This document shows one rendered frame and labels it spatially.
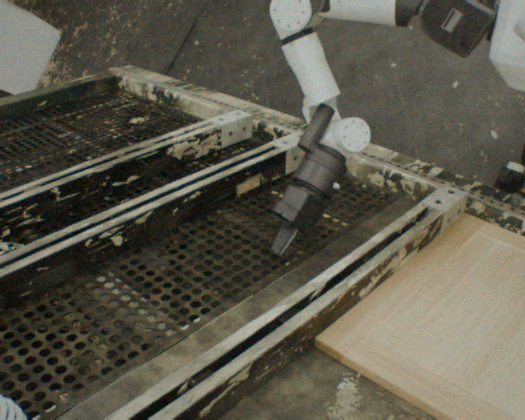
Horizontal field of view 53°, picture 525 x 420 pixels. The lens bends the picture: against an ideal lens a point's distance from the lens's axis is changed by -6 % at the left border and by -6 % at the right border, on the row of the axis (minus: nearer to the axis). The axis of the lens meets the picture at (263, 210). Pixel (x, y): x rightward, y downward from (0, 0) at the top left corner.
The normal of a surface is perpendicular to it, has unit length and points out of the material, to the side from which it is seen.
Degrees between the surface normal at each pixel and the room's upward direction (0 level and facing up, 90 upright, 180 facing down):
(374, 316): 57
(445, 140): 0
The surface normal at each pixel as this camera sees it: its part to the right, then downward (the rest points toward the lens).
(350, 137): 0.32, 0.08
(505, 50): -0.66, 0.19
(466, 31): -0.39, 0.62
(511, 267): 0.03, -0.87
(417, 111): -0.55, -0.18
